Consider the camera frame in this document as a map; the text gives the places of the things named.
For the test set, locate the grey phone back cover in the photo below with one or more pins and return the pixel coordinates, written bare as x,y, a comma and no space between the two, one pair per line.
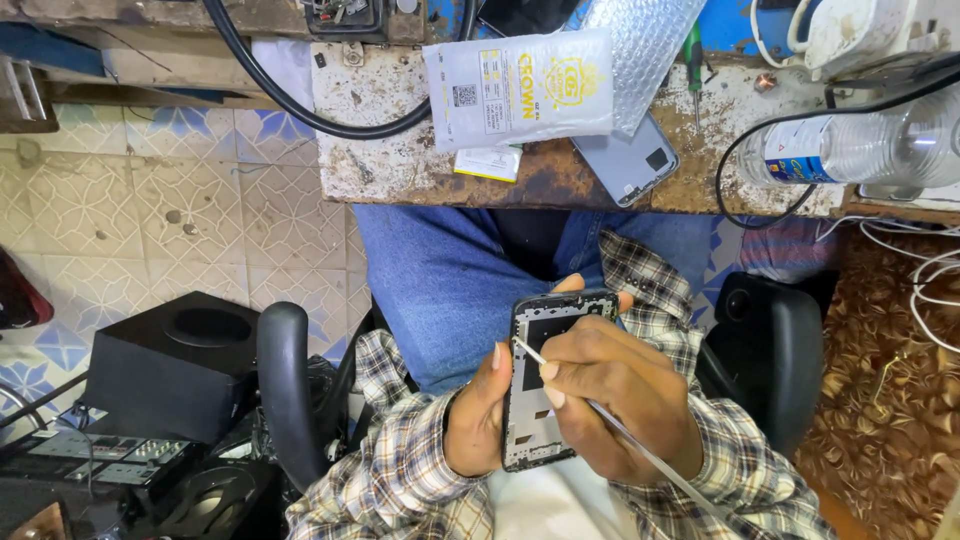
626,161

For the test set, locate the small white yellow card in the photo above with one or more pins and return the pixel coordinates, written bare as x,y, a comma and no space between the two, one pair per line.
487,163

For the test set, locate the white packet with yellow print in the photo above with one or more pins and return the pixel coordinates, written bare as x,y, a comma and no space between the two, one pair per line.
517,90

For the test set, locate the black subwoofer box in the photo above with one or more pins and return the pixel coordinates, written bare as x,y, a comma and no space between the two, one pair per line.
165,375

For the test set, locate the metal bracket frame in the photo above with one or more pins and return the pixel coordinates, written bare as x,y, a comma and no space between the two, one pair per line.
22,94

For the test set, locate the person's white undershirt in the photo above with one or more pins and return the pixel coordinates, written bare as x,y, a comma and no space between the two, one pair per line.
555,502

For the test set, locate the brown patterned carpet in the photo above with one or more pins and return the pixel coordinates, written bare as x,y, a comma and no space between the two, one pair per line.
885,435

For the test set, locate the person's blue jeans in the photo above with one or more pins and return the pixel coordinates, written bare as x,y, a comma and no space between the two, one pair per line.
450,292

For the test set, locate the thin metal pry tool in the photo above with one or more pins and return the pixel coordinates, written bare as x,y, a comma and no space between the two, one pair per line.
637,442

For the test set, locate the person's right hand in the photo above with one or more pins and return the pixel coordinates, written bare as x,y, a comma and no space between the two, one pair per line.
637,405

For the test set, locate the black round speaker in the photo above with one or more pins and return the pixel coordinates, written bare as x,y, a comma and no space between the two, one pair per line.
214,502

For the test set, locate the clear plastic water bottle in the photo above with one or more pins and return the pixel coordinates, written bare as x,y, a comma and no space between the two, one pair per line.
862,146

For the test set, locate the dark red object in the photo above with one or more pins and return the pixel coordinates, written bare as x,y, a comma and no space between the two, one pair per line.
19,296

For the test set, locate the white plastic appliance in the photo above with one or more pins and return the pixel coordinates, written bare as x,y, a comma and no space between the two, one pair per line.
847,34

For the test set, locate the grey audio amplifier panel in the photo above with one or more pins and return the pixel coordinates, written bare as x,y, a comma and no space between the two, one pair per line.
105,454

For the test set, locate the black chair armrest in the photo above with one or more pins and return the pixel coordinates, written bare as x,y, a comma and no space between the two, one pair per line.
289,390
780,360

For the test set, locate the person's plaid shirt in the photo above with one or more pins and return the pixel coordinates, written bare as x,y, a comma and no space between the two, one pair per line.
645,277

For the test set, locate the clear bubble wrap bag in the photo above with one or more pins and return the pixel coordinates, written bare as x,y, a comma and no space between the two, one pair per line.
645,52

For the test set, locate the white paper sheet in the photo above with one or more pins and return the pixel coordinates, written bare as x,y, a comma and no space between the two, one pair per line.
285,71

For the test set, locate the person's left hand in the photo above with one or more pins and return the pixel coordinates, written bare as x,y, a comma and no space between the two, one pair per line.
472,427

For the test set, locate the striped cloth rug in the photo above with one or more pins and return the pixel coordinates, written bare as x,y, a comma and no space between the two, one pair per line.
787,247

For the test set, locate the small copper round part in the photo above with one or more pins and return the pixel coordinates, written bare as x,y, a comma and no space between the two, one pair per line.
765,82

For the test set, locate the black phone screen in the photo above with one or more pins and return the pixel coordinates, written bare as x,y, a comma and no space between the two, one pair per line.
525,15

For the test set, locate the black phone frame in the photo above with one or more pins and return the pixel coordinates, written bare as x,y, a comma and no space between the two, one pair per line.
536,427

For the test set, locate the black parts tray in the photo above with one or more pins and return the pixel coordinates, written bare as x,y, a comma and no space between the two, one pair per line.
345,19

